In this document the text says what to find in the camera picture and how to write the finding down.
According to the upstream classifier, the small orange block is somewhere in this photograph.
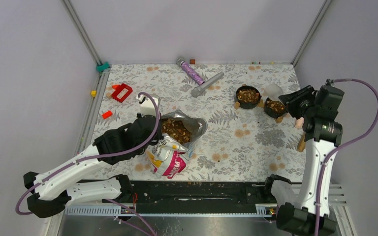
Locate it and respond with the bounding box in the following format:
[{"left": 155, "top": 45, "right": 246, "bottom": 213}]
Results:
[{"left": 102, "top": 110, "right": 113, "bottom": 119}]

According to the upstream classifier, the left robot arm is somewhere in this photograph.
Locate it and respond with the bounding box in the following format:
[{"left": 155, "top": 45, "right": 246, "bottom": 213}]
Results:
[{"left": 16, "top": 115, "right": 162, "bottom": 218}]

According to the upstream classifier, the clear plastic scoop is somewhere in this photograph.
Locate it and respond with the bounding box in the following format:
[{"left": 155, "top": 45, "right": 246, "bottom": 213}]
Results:
[{"left": 264, "top": 83, "right": 284, "bottom": 101}]

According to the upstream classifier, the pink microphone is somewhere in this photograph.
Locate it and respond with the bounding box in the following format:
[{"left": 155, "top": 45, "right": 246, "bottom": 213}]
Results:
[{"left": 295, "top": 117, "right": 304, "bottom": 129}]

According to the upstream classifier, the right black pet bowl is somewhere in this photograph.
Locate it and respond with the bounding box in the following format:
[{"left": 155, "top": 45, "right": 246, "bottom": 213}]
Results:
[{"left": 263, "top": 98, "right": 287, "bottom": 123}]

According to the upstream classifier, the grey microphone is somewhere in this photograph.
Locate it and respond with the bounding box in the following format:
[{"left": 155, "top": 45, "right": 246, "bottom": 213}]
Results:
[{"left": 191, "top": 72, "right": 224, "bottom": 97}]

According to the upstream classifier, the red toy block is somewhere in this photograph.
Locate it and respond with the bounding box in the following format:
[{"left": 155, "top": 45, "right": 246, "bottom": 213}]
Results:
[{"left": 112, "top": 83, "right": 133, "bottom": 103}]

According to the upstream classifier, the teal corner clip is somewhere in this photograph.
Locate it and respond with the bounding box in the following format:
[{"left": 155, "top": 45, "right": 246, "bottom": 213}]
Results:
[{"left": 96, "top": 61, "right": 110, "bottom": 73}]

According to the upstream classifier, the gold microphone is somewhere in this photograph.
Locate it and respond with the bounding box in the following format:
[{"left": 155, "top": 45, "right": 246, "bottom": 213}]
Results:
[{"left": 296, "top": 132, "right": 306, "bottom": 152}]

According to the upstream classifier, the left black pet bowl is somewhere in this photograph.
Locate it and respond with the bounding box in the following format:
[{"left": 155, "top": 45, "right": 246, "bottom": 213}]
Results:
[{"left": 234, "top": 85, "right": 264, "bottom": 110}]

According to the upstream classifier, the floral table mat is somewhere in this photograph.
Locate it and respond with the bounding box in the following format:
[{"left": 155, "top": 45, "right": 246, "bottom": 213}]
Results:
[{"left": 93, "top": 64, "right": 306, "bottom": 182}]

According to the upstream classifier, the cat food bag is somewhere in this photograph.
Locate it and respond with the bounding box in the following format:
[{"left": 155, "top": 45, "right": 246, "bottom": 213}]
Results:
[{"left": 145, "top": 110, "right": 208, "bottom": 179}]

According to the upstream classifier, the purple glitter microphone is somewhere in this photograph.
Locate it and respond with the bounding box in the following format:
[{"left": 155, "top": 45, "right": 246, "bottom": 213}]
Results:
[{"left": 176, "top": 58, "right": 205, "bottom": 85}]

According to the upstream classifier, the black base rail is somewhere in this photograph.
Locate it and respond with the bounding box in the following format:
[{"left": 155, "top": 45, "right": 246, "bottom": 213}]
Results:
[{"left": 102, "top": 180, "right": 284, "bottom": 215}]

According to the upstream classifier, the pet food kibble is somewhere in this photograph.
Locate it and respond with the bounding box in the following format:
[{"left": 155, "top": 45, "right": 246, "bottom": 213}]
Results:
[{"left": 161, "top": 118, "right": 191, "bottom": 144}]

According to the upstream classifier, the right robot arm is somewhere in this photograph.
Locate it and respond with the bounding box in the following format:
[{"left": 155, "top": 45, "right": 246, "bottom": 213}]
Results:
[{"left": 262, "top": 85, "right": 344, "bottom": 236}]

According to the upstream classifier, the black pet bowl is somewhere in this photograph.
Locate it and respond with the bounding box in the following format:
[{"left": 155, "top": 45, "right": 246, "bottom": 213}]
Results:
[
  {"left": 234, "top": 85, "right": 264, "bottom": 110},
  {"left": 263, "top": 98, "right": 287, "bottom": 123}
]

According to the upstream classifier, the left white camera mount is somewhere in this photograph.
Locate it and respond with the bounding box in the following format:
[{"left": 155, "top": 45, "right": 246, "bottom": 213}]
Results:
[{"left": 136, "top": 94, "right": 160, "bottom": 117}]

